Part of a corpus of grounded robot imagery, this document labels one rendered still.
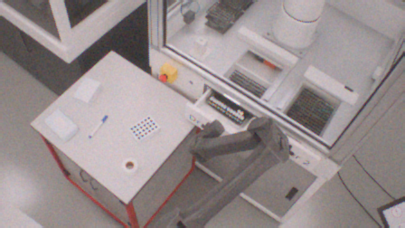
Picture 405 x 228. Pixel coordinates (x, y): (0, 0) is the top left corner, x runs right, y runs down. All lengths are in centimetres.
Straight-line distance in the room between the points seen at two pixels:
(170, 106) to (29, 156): 122
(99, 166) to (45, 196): 91
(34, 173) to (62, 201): 29
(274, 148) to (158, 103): 95
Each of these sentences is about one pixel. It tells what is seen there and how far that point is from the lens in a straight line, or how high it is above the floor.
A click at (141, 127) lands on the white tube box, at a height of 79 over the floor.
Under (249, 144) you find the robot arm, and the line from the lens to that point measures 110.
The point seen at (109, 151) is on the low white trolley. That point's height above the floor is 76.
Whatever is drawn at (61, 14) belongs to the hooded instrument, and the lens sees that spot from 177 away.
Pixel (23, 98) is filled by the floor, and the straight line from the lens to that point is 296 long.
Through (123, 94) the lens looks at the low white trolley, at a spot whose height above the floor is 76.
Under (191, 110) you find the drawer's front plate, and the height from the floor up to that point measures 91.
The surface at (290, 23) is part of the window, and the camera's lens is 124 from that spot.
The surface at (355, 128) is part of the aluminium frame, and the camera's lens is 141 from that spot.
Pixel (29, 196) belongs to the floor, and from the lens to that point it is 257.
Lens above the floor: 228
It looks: 57 degrees down
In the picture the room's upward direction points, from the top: 9 degrees clockwise
